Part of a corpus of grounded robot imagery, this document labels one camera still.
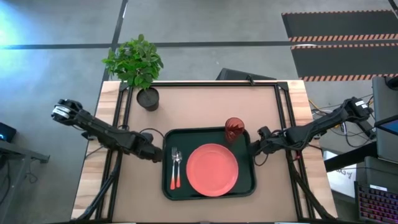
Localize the grey metal side desk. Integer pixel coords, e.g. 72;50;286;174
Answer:
0;139;50;224

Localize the black desk bar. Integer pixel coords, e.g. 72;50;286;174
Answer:
323;141;379;172

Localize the black aluminium table frame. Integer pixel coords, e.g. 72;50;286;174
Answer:
70;80;338;223

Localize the red translucent ribbed cup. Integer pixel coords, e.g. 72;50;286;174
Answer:
224;117;246;143

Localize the white printed paper sheet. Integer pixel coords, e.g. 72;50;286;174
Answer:
323;151;358;198

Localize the black floor mat striped edge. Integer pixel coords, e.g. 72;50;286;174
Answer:
281;10;398;43
290;43;398;82

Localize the blue lit screen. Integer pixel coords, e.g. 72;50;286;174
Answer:
374;114;398;136

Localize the green leafy plant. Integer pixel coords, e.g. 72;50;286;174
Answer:
102;33;165;91

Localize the black box behind table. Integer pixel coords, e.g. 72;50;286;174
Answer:
216;67;277;82

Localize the black plant pot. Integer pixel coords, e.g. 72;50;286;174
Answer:
136;86;160;112

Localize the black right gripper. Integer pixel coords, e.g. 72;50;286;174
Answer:
249;126;289;156

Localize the dark green plastic tray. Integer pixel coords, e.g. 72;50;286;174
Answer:
161;126;257;201

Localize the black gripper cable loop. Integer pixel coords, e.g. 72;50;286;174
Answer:
252;152;269;167

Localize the backlit computer keyboard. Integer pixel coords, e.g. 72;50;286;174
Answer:
354;182;398;224

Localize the steel spoon orange handle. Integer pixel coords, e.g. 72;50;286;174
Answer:
175;151;183;189

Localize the coral pink round plate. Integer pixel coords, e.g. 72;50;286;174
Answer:
185;142;239;198

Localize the tan table mat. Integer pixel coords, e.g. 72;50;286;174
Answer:
112;85;299;222

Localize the black device with light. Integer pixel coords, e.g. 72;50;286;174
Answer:
0;121;17;143

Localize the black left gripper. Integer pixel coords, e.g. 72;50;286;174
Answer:
136;133;164;163

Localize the steel fork orange handle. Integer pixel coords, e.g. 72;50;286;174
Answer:
169;146;178;190

